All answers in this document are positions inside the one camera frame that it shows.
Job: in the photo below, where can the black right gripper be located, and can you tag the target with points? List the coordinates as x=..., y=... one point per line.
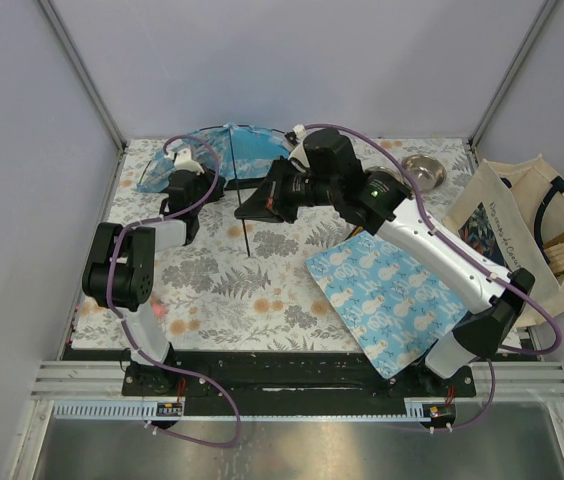
x=268, y=203

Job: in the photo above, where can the blue snowman pet tent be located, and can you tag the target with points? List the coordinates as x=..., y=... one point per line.
x=217, y=155

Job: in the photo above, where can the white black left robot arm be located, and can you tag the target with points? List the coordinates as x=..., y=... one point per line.
x=119, y=272

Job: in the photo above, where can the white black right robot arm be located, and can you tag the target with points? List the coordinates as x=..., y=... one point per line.
x=323, y=170

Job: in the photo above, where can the pink pet toy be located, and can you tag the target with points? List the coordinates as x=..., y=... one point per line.
x=158, y=308

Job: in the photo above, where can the blue snowman tent mat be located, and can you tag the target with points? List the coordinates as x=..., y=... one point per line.
x=391, y=304

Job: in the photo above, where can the right steel pet bowl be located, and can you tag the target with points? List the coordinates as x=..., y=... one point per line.
x=428, y=172

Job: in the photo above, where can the floral white tablecloth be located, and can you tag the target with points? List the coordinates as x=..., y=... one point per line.
x=217, y=298

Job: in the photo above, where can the beige canvas tote bag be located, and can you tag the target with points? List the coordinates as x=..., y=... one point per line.
x=509, y=213

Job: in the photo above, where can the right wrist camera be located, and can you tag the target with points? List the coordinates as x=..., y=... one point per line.
x=298, y=156

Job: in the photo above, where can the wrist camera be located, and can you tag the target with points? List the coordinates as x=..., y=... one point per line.
x=298, y=156
x=184, y=159

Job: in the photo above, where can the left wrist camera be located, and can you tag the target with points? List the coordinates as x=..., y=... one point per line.
x=184, y=159

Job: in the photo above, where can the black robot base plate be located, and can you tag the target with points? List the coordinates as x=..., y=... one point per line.
x=230, y=375

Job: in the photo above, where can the white slotted cable duct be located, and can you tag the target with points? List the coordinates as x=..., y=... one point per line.
x=270, y=404

